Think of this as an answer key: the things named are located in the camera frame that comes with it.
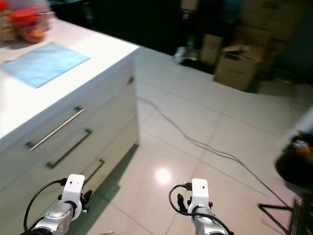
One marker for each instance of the small cardboard box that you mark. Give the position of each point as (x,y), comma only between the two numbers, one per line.
(211,49)

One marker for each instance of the red-lid snack jar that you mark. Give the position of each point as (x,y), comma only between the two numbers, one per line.
(29,27)
(6,24)

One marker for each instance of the pink floor mat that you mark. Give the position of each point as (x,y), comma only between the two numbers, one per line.
(279,223)

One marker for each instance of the white island cabinet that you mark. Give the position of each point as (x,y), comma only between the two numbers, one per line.
(102,107)

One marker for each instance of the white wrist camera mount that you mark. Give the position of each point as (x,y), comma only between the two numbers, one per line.
(75,185)
(200,192)

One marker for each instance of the black round bin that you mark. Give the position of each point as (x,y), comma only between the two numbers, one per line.
(293,171)

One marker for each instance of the light blue cloth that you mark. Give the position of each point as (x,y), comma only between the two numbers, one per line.
(46,64)

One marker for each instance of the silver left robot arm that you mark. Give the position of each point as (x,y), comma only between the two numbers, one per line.
(56,218)

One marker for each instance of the large cardboard box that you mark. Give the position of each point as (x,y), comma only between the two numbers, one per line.
(271,17)

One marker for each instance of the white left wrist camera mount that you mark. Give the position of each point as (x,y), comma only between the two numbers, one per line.
(75,185)

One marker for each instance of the open cardboard box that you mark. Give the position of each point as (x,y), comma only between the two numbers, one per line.
(234,68)

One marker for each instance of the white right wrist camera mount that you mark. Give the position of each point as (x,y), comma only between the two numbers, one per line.
(200,192)

